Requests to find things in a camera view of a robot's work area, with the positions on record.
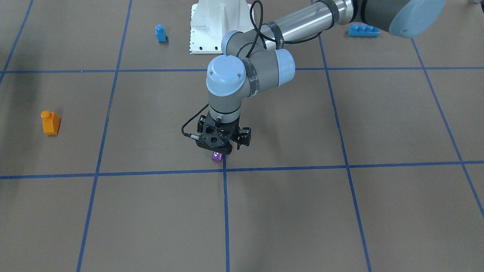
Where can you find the purple trapezoid block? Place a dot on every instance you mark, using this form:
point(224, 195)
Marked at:
point(217, 157)

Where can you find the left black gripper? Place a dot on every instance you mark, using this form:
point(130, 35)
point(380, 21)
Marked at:
point(244, 136)

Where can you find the blue small brick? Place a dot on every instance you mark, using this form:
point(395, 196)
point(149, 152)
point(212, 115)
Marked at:
point(160, 33)

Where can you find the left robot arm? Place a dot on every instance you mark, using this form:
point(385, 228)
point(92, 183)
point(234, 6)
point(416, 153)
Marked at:
point(255, 61)

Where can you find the blue long brick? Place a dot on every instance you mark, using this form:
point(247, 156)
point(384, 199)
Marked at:
point(363, 30)

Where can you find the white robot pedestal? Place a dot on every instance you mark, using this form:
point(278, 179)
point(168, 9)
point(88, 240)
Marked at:
point(211, 20)

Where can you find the orange trapezoid block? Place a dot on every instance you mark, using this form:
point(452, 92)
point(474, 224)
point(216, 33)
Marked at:
point(50, 122)

